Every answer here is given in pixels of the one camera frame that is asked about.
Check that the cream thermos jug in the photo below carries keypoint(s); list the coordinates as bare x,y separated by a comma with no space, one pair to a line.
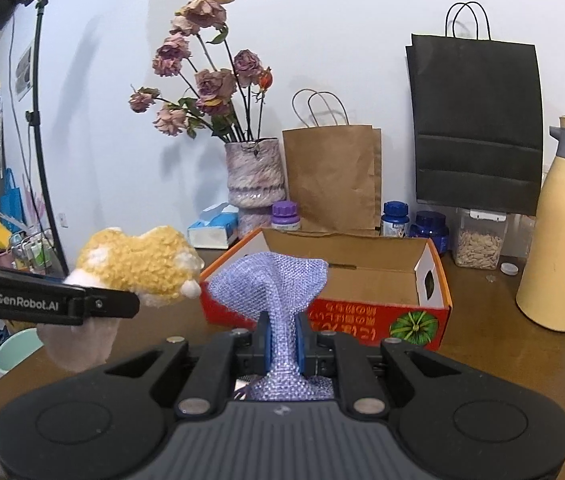
562,240

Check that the black paper bag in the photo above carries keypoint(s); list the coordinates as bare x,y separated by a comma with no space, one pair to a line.
477,110

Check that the pink glazed vase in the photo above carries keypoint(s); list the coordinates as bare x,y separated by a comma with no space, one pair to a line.
255,170

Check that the clear plastic cups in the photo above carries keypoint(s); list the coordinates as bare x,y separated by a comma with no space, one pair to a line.
519,240

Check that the mint green bin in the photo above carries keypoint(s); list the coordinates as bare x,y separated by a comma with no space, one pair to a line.
15,350

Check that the blue lid white bottle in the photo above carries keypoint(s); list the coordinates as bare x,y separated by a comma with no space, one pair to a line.
395,220

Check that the dark blue jar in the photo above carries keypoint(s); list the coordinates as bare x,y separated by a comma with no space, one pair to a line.
430,227

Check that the orange cardboard box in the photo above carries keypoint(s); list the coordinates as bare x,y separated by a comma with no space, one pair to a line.
427,325

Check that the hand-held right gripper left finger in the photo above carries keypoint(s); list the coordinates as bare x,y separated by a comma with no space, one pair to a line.
262,345

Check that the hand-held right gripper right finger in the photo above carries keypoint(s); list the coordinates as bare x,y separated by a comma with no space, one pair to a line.
301,345

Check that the clear container of seeds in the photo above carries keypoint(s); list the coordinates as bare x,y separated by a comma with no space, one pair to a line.
479,247

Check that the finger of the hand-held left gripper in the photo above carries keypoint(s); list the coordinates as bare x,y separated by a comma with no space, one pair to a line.
112,304

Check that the brown paper bag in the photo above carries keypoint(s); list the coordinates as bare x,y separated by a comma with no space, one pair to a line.
330,180

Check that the wall poster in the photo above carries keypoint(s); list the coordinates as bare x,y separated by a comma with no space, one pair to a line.
23,72

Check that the small white cap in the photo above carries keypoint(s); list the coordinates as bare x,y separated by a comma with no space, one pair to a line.
509,268

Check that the yellow plush toy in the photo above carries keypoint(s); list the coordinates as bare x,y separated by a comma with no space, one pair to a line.
147,265

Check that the purple woven pouch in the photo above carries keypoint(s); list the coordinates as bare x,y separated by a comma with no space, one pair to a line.
272,280

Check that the purple lid bottle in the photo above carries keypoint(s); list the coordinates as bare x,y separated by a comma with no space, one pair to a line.
285,215

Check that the blue tissue box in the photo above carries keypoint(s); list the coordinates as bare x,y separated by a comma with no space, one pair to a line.
212,232

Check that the dried roses bouquet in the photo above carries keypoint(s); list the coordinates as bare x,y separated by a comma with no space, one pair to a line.
212,82

